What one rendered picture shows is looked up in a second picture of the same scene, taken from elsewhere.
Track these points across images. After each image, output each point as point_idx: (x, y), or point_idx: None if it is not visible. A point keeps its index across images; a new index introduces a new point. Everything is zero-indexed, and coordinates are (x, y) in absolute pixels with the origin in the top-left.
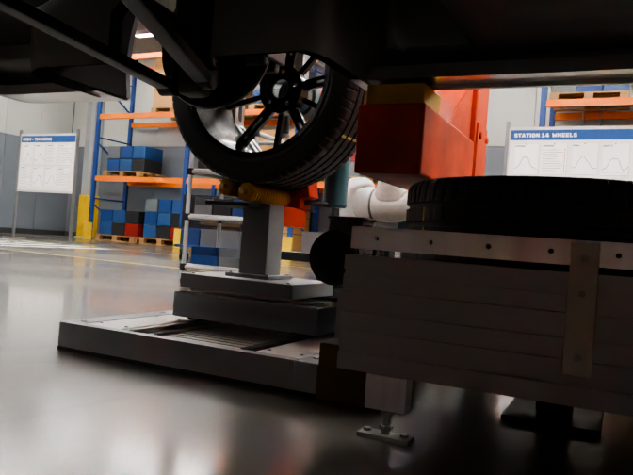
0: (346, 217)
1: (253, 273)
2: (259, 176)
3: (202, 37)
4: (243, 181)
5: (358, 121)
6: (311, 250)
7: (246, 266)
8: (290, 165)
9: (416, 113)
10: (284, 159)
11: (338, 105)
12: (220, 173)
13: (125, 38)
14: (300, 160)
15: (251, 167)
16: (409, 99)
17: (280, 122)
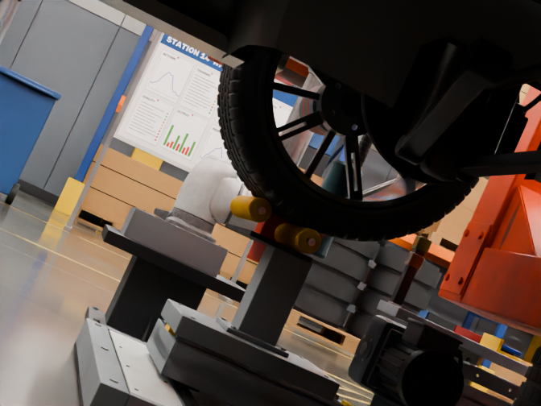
0: (445, 333)
1: (260, 339)
2: (333, 229)
3: (498, 129)
4: (306, 224)
5: None
6: (409, 365)
7: (253, 325)
8: (379, 234)
9: None
10: (373, 223)
11: (461, 190)
12: (278, 200)
13: None
14: (394, 234)
15: (326, 213)
16: None
17: (328, 142)
